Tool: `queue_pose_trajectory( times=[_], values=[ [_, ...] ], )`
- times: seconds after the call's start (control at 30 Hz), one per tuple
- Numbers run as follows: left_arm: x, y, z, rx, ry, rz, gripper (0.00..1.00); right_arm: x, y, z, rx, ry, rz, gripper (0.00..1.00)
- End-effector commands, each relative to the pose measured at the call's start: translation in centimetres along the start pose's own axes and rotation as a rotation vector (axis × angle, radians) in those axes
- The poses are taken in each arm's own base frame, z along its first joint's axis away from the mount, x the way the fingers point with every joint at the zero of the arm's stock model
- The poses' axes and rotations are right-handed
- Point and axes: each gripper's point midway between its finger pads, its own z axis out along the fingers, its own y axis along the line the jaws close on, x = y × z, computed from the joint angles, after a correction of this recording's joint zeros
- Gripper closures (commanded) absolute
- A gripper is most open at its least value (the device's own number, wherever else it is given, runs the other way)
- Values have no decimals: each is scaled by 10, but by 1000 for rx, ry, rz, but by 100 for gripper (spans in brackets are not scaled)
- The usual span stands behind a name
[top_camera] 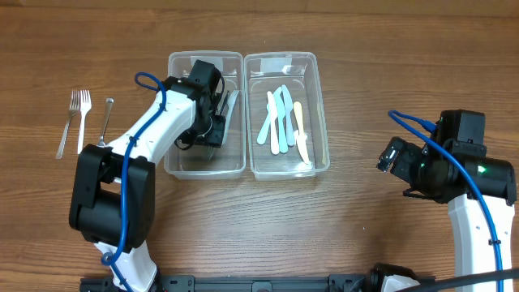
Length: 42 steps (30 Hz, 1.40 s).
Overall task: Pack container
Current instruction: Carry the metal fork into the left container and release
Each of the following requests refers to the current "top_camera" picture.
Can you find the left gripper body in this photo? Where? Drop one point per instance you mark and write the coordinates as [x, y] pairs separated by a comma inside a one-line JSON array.
[[216, 130]]

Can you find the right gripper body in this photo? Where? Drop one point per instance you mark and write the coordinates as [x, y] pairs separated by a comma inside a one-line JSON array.
[[405, 167]]

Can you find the pale blue plastic fork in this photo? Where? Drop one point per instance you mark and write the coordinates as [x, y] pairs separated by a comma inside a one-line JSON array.
[[228, 115]]

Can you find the pale blue knife angled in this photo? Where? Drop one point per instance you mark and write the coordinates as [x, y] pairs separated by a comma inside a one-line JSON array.
[[262, 136]]

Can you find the cream plastic knife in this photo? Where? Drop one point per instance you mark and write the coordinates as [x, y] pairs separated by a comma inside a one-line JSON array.
[[274, 144]]

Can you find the pale blue knife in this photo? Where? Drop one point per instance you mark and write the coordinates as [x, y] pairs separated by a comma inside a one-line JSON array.
[[283, 146], [288, 109]]

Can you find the yellow plastic knife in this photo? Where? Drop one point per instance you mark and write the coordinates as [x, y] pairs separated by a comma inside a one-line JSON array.
[[301, 136]]

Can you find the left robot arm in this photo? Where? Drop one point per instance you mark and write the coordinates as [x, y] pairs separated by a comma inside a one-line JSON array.
[[113, 197]]

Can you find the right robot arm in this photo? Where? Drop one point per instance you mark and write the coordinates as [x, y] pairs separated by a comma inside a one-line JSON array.
[[452, 168]]

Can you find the left clear plastic container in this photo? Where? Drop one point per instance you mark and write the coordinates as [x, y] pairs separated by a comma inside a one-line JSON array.
[[228, 161]]

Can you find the clear plastic container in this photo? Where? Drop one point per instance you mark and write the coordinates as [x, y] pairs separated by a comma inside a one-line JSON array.
[[300, 73], [228, 161]]

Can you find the right clear plastic container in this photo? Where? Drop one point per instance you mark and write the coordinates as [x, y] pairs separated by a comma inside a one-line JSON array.
[[300, 73]]

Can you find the silver metal fork upside down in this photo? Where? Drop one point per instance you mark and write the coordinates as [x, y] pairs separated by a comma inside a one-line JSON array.
[[108, 107]]

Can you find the white plastic fork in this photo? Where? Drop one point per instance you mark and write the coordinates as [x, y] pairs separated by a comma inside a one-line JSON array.
[[85, 106]]

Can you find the silver metal fork far left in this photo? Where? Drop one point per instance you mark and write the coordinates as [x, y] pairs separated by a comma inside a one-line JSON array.
[[74, 108]]

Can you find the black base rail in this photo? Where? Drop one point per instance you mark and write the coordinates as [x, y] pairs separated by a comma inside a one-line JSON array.
[[333, 283]]

